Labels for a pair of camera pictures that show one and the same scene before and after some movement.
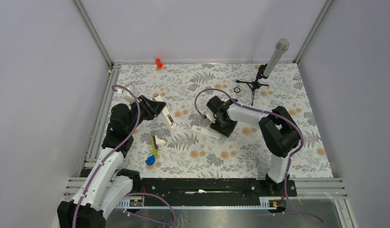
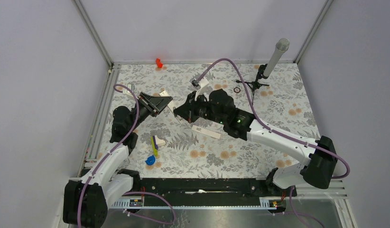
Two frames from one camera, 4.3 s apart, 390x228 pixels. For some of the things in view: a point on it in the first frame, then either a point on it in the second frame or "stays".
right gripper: [225, 132] to [188, 110]
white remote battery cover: [206, 132] stays
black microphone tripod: [255, 85] stays
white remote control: [165, 112] to [171, 105]
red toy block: [159, 64] stays
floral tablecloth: [179, 142] stays
